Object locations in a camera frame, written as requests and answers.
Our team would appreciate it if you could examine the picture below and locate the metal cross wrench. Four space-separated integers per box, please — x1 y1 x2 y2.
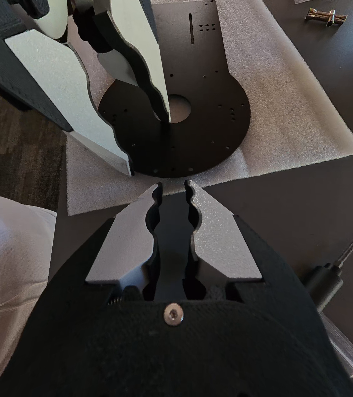
305 8 348 28

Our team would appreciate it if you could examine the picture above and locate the clear plastic bag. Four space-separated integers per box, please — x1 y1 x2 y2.
319 312 353 377

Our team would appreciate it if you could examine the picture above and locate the dark desk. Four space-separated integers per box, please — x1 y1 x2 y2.
48 0 353 397

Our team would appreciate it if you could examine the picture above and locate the black screwdriver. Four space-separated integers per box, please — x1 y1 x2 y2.
301 238 353 314

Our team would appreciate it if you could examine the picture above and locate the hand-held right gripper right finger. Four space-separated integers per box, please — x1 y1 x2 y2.
184 180 264 283

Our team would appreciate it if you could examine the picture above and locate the black metal plate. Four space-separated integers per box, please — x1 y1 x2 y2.
97 0 251 179

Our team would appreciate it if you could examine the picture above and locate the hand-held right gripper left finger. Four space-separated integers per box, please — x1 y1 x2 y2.
85 182 163 286

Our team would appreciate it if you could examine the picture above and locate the white foam sheet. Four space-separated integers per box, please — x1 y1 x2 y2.
66 0 353 216

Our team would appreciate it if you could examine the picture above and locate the person's white clothing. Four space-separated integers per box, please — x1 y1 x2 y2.
0 191 57 397

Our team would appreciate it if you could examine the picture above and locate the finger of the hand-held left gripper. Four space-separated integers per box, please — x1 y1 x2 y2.
92 0 171 124
4 29 134 177

